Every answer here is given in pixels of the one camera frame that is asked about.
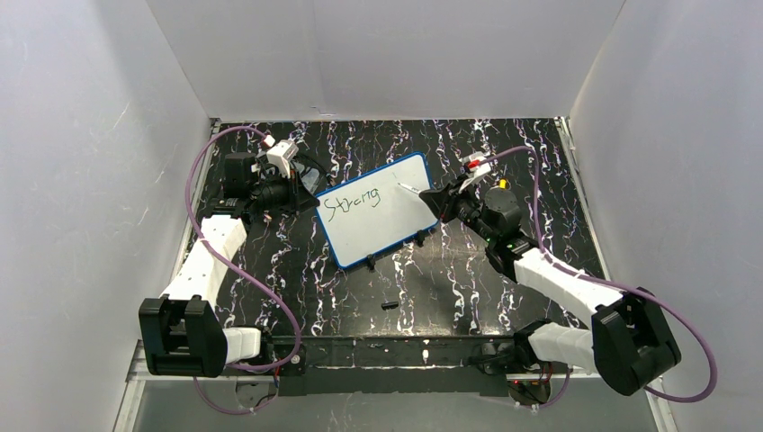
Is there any white marker pen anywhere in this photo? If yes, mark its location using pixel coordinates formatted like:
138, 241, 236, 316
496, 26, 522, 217
398, 183, 421, 194

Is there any blue framed whiteboard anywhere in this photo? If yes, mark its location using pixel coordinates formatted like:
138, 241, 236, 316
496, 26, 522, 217
317, 152, 438, 269

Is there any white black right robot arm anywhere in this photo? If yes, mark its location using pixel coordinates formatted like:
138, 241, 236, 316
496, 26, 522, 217
417, 183, 682, 396

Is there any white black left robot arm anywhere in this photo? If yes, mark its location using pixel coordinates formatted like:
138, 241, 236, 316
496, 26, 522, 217
139, 152, 330, 377

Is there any clear plastic parts box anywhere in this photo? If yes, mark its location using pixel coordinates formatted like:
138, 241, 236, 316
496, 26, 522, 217
292, 160, 330, 194

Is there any black marker cap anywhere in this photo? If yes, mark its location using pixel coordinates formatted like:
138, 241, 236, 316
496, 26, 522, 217
381, 301, 399, 311

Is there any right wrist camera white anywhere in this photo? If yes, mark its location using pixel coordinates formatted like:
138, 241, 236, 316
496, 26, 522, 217
459, 156, 491, 192

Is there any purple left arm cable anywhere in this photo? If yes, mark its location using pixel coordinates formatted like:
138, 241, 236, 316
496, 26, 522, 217
184, 125, 302, 416

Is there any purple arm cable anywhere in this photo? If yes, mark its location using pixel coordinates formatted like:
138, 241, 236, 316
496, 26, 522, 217
480, 145, 719, 410
184, 125, 302, 416

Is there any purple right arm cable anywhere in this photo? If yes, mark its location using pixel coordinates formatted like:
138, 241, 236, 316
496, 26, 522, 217
480, 145, 719, 410

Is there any aluminium frame rail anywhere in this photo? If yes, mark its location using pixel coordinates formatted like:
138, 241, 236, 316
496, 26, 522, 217
114, 337, 677, 431

